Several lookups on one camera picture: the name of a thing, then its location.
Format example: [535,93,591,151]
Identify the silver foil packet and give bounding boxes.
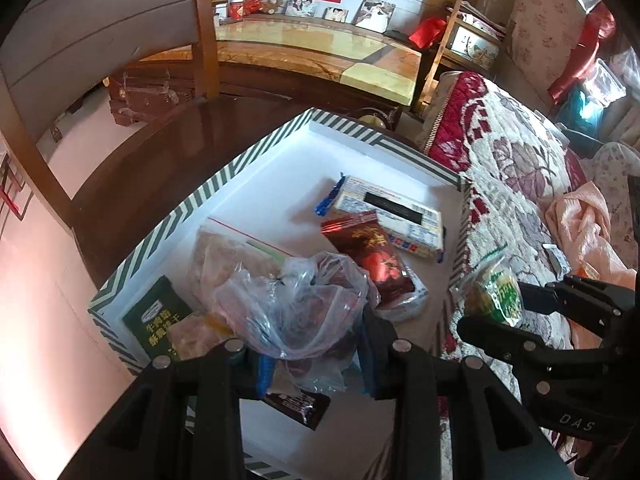
[542,243,571,276]

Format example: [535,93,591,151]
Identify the red bag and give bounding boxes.
[409,17,448,51]

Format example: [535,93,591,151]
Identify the wooden rack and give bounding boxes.
[440,0,506,73]

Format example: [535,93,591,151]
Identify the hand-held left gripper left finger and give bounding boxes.
[57,337,276,480]

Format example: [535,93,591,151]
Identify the green biscuit packet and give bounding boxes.
[122,275,196,363]

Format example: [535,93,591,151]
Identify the pink quilt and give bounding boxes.
[542,180,638,351]

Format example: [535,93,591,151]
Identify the floral fleece blanket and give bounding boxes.
[422,71,593,461]

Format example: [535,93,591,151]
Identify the red cloth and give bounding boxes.
[547,7,618,106]

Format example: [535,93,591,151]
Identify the floral pillow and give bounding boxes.
[592,142,640,211]

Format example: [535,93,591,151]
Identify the teal bag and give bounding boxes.
[557,87,601,133]

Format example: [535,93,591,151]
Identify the white printed box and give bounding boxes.
[450,27,501,68]

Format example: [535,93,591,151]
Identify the white packet blue ends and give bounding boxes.
[315,174,446,263]

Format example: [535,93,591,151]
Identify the large wedding photo frame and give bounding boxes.
[354,0,397,32]

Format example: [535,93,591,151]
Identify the marble top wooden table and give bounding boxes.
[107,12,423,131]

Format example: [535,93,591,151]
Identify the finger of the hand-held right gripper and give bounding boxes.
[456,315,616,401]
[517,274,638,341]

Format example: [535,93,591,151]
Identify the red snack packet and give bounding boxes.
[320,212,418,308]

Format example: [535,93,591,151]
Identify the clear plastic bag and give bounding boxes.
[212,252,381,393]

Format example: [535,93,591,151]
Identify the clear zip bag of crackers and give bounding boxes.
[186,217,298,311]

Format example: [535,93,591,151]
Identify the wooden chair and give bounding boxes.
[0,0,311,291]

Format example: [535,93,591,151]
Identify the striped cardboard box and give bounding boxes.
[89,107,473,480]

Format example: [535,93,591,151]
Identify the green rice cracker packet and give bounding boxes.
[450,247,526,328]

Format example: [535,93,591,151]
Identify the dark brown snack packet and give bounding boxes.
[262,390,332,432]

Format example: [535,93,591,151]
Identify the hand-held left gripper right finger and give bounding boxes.
[357,305,576,480]

